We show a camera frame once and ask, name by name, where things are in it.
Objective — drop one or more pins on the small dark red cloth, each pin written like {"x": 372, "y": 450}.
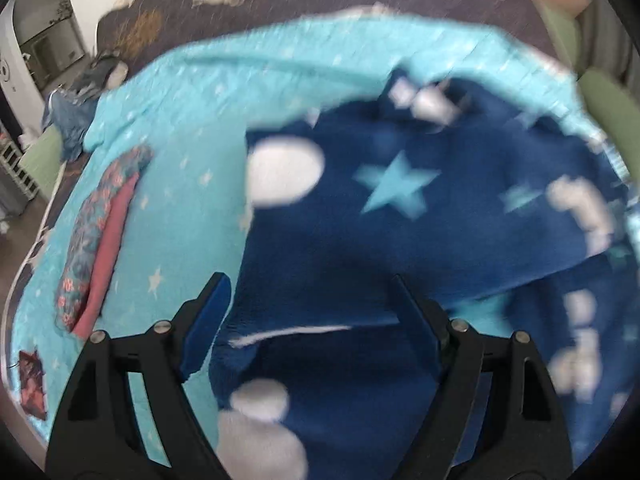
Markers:
{"x": 31, "y": 374}

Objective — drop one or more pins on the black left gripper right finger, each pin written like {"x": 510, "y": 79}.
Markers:
{"x": 495, "y": 413}

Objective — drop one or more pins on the navy fleece star-print garment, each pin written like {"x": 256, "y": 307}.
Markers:
{"x": 506, "y": 221}

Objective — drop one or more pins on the folded floral pink clothes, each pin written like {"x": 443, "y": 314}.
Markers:
{"x": 95, "y": 242}

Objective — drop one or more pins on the turquoise star-print quilt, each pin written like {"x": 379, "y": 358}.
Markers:
{"x": 189, "y": 216}

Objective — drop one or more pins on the green pillow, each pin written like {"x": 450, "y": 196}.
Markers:
{"x": 566, "y": 37}
{"x": 617, "y": 113}

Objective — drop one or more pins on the white crib rail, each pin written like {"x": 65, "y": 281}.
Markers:
{"x": 18, "y": 188}

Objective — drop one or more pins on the green cushion by crib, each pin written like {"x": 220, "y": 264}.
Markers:
{"x": 43, "y": 161}

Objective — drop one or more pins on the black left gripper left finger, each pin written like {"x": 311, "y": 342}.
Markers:
{"x": 96, "y": 433}

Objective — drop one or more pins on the blue denim garment pile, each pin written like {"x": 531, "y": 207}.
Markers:
{"x": 70, "y": 110}

